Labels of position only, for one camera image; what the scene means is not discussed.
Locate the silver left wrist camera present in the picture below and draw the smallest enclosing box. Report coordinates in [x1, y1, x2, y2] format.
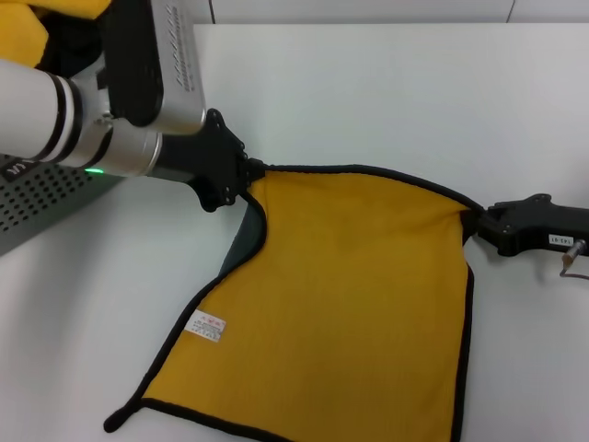
[96, 0, 208, 136]

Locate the yellow and grey towel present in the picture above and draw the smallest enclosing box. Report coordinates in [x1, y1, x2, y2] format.
[103, 163, 484, 438]

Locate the small yellow folded towel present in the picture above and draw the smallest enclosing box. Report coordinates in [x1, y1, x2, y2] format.
[27, 0, 111, 19]

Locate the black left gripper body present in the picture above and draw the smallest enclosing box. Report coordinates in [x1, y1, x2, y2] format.
[151, 108, 252, 214]

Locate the grey perforated storage box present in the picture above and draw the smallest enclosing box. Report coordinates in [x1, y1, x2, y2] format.
[0, 154, 124, 257]

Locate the right gripper cable with plug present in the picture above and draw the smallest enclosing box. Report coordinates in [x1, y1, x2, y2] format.
[559, 250, 589, 280]

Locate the large yellow folded towel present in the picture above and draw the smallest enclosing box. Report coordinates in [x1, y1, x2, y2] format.
[0, 0, 50, 70]

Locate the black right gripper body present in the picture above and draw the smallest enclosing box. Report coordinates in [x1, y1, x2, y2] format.
[478, 193, 589, 258]

